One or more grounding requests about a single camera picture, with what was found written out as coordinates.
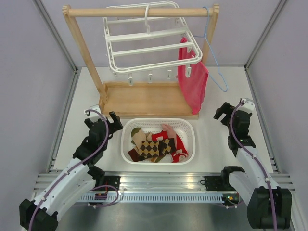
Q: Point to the beige striped sock maroon toe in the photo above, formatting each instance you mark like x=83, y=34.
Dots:
x=135, y=155

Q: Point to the white perforated plastic basket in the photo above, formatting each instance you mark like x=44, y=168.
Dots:
x=182, y=128

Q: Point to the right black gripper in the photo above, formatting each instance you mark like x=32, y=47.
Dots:
x=226, y=109

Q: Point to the brown yellow diamond sock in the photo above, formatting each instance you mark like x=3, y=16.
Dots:
x=154, y=149

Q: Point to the pink towel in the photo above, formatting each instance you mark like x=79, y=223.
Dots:
x=193, y=87

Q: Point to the light blue wire hanger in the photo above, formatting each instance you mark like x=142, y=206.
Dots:
x=210, y=26

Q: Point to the red bear sock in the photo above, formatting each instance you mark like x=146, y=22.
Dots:
x=181, y=154

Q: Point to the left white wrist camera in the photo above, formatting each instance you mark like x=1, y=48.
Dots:
x=94, y=113

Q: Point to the red sock white pattern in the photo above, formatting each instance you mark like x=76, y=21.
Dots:
x=160, y=136

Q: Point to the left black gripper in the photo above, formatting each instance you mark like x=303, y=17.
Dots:
x=115, y=126

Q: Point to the white clip drying hanger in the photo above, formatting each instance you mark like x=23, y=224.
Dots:
x=145, y=44

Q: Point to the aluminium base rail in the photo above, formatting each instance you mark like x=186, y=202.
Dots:
x=150, y=182

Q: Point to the pink sock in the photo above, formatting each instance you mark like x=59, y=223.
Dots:
x=169, y=130

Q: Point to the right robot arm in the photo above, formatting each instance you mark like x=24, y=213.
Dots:
x=268, y=204

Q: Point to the beige striped sock olive toe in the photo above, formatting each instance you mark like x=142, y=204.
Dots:
x=138, y=136

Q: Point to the wooden clothes rack frame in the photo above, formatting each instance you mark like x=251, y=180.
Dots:
x=155, y=96

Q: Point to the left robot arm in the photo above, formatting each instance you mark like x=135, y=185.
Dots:
x=79, y=177

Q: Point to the white slotted cable duct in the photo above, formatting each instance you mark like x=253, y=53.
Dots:
x=156, y=198

